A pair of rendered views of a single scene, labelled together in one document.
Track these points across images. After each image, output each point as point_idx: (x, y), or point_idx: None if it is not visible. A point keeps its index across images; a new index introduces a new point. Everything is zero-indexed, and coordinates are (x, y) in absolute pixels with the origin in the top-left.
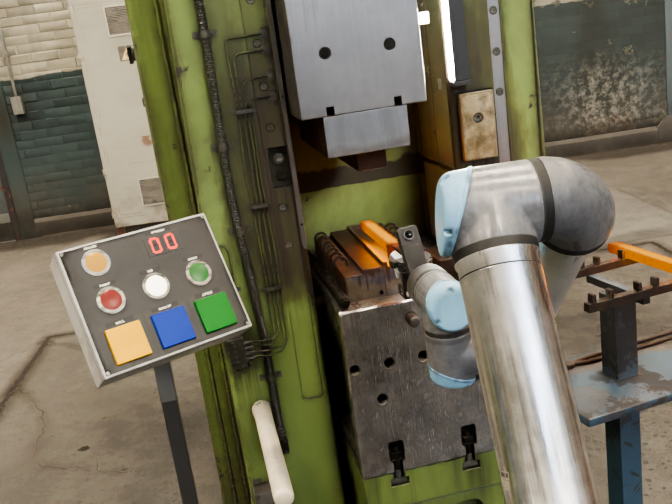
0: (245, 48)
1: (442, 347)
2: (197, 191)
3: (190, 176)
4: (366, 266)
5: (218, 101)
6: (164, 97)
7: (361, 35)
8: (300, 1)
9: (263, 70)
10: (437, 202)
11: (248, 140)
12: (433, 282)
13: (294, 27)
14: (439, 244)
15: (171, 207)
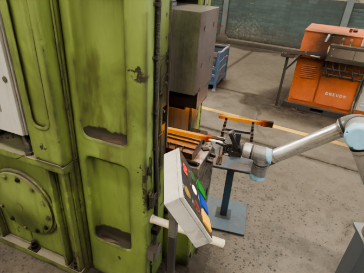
0: (163, 62)
1: (265, 169)
2: (145, 136)
3: (70, 122)
4: (192, 147)
5: (158, 90)
6: (58, 80)
7: (207, 56)
8: (201, 43)
9: (165, 71)
10: (355, 134)
11: (160, 105)
12: (263, 150)
13: (199, 55)
14: (357, 147)
15: (62, 142)
